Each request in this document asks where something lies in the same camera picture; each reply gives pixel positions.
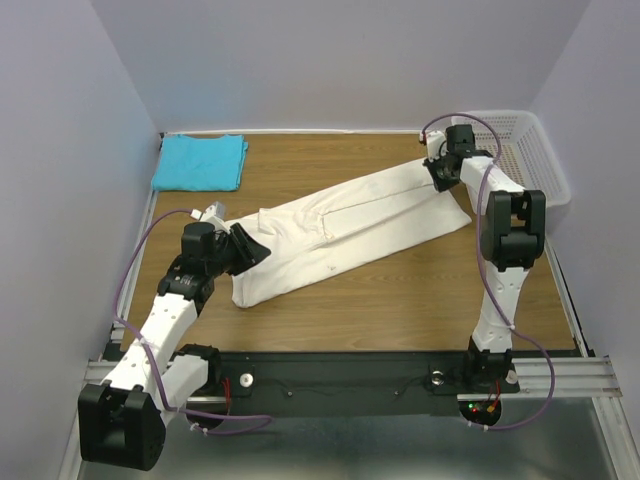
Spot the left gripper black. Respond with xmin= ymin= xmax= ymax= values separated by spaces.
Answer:
xmin=207 ymin=222 xmax=271 ymax=277

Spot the white plastic basket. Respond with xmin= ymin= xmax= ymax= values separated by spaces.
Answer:
xmin=451 ymin=110 xmax=571 ymax=208

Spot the white t shirt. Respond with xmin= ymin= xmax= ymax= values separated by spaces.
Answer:
xmin=232 ymin=159 xmax=471 ymax=308

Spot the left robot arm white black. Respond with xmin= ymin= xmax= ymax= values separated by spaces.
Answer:
xmin=78 ymin=222 xmax=271 ymax=471

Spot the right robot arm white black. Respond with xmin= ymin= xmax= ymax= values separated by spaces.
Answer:
xmin=424 ymin=124 xmax=546 ymax=391

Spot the folded blue t shirt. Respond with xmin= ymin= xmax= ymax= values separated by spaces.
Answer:
xmin=151 ymin=134 xmax=248 ymax=192

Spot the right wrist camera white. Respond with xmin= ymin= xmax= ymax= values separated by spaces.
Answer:
xmin=419 ymin=130 xmax=446 ymax=159

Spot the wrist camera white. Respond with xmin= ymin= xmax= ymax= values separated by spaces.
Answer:
xmin=190 ymin=201 xmax=227 ymax=230
xmin=419 ymin=130 xmax=446 ymax=159

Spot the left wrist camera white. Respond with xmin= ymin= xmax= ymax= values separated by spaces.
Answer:
xmin=190 ymin=201 xmax=227 ymax=230

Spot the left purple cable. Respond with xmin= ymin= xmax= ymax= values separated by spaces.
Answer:
xmin=112 ymin=208 xmax=274 ymax=437

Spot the purple cable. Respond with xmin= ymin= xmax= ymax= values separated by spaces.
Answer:
xmin=421 ymin=113 xmax=555 ymax=432
xmin=112 ymin=208 xmax=274 ymax=437

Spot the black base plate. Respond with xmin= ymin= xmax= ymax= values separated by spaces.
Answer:
xmin=187 ymin=351 xmax=519 ymax=418

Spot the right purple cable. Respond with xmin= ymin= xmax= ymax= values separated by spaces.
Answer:
xmin=421 ymin=113 xmax=555 ymax=432

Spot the aluminium frame rail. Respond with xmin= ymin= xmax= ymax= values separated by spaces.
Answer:
xmin=79 ymin=134 xmax=624 ymax=401

